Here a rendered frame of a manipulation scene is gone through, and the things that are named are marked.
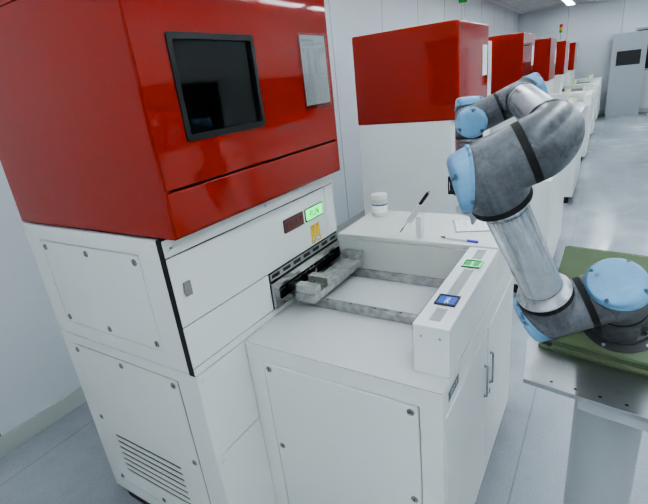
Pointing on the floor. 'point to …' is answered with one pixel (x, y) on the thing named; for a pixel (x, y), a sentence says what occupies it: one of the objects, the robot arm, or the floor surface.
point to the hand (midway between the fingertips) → (475, 220)
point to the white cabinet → (384, 423)
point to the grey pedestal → (600, 460)
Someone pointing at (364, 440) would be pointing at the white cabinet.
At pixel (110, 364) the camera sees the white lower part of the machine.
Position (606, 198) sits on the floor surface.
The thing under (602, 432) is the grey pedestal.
